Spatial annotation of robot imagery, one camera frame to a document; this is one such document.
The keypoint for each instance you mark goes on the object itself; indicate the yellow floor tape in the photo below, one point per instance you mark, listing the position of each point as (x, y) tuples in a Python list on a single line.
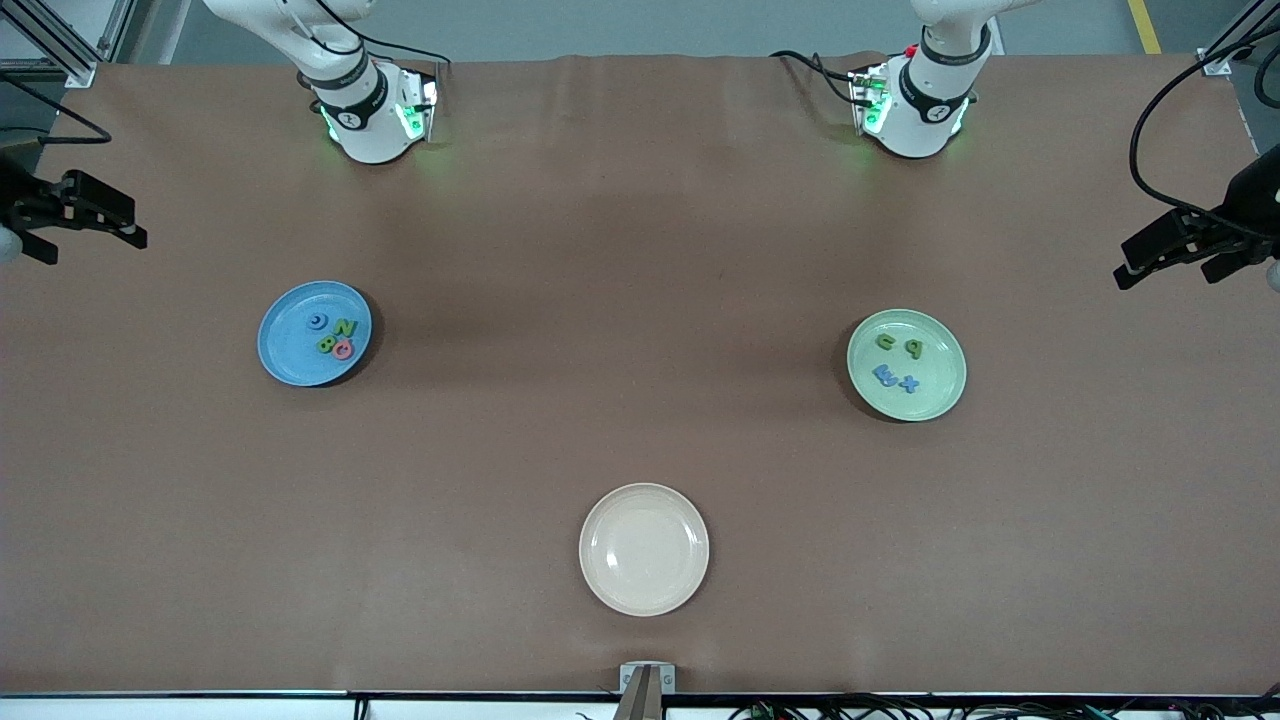
[(1145, 25)]

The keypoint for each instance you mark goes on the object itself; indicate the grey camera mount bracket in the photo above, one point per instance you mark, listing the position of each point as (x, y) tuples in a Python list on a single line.
[(647, 690)]

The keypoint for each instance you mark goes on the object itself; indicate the blue plate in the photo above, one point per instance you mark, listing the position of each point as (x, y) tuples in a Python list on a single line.
[(290, 350)]

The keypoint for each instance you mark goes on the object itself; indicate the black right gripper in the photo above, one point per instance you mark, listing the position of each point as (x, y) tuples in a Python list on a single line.
[(22, 196)]

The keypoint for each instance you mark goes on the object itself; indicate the green foam letter N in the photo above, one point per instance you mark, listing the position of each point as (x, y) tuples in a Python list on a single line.
[(346, 328)]

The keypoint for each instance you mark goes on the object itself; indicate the blue foam letter E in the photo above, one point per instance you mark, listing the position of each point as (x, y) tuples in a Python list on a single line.
[(884, 374)]

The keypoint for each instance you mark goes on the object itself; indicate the cream plate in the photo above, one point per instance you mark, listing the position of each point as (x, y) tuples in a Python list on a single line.
[(643, 550)]

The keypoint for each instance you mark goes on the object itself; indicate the green plate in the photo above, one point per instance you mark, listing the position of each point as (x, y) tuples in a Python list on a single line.
[(935, 398)]

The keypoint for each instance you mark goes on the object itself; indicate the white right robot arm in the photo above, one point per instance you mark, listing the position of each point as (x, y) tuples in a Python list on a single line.
[(370, 120)]

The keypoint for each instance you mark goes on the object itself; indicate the brown table cover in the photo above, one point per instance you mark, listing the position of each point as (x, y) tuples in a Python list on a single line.
[(640, 450)]

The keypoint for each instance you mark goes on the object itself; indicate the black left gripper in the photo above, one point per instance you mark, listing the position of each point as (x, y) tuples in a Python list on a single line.
[(1243, 207)]

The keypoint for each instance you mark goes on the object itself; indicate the aluminium frame post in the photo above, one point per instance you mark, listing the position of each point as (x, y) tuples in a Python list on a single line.
[(80, 72), (1215, 62)]

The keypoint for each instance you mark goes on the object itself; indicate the white table edge rail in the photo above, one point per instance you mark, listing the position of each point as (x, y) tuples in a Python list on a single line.
[(200, 710)]

